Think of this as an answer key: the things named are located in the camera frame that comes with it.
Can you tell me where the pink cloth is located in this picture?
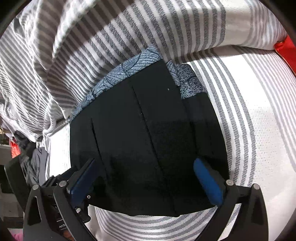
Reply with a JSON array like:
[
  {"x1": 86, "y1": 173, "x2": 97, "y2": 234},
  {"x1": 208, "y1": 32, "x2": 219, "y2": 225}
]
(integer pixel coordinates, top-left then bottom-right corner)
[{"x1": 9, "y1": 232, "x2": 25, "y2": 241}]

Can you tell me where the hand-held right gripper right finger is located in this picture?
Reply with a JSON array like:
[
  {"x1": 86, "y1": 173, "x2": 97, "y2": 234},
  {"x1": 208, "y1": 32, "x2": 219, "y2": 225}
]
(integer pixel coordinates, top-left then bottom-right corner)
[{"x1": 194, "y1": 158, "x2": 270, "y2": 241}]

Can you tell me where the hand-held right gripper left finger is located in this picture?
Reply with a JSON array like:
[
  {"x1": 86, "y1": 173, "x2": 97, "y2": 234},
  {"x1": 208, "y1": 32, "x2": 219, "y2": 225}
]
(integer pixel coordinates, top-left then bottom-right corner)
[{"x1": 23, "y1": 158, "x2": 96, "y2": 241}]

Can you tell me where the black cloth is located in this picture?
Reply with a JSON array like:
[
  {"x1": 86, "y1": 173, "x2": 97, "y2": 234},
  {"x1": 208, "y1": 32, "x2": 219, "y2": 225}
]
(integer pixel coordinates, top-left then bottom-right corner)
[{"x1": 69, "y1": 60, "x2": 230, "y2": 217}]

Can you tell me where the grey striped duvet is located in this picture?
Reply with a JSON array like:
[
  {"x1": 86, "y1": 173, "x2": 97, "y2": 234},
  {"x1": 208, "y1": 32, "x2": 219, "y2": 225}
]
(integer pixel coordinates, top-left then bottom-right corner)
[{"x1": 0, "y1": 0, "x2": 289, "y2": 144}]

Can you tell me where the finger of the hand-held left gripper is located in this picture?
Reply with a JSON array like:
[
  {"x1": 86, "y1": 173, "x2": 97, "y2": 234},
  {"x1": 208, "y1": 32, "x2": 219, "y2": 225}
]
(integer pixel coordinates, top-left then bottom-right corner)
[{"x1": 73, "y1": 194, "x2": 93, "y2": 223}]

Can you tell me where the grey garment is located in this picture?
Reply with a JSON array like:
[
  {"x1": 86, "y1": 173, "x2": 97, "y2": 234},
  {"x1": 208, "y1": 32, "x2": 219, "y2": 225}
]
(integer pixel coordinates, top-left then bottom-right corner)
[{"x1": 14, "y1": 131, "x2": 49, "y2": 187}]

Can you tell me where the red plastic package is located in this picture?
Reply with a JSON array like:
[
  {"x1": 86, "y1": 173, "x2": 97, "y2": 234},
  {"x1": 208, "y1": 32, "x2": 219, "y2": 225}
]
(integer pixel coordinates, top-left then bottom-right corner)
[{"x1": 10, "y1": 141, "x2": 22, "y2": 158}]

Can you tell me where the red cloth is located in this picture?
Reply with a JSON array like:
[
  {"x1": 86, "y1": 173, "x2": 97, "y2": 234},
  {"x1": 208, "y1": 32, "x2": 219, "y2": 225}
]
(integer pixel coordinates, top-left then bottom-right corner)
[{"x1": 273, "y1": 35, "x2": 296, "y2": 76}]

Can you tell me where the white striped mattress sheet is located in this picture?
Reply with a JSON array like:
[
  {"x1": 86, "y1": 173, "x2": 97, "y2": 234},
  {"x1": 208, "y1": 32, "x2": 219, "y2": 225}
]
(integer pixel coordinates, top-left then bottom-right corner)
[{"x1": 43, "y1": 44, "x2": 296, "y2": 241}]

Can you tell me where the black furniture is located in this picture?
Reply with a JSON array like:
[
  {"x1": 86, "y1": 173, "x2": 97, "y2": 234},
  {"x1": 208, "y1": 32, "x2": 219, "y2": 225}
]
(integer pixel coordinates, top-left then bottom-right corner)
[{"x1": 3, "y1": 157, "x2": 31, "y2": 210}]

